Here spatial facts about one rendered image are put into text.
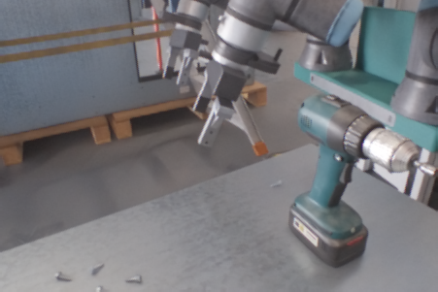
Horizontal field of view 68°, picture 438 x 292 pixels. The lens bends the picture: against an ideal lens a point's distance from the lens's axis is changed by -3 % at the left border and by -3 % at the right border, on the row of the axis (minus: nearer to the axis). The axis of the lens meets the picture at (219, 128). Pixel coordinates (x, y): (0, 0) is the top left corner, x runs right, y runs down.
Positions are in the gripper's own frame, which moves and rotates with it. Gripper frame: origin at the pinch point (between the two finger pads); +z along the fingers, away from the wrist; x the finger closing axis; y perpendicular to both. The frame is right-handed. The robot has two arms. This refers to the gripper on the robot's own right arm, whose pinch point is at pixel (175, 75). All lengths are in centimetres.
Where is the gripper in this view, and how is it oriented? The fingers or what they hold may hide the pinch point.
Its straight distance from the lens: 102.5
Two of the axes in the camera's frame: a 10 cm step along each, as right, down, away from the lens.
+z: -2.8, 9.5, 1.5
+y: 8.5, 1.8, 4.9
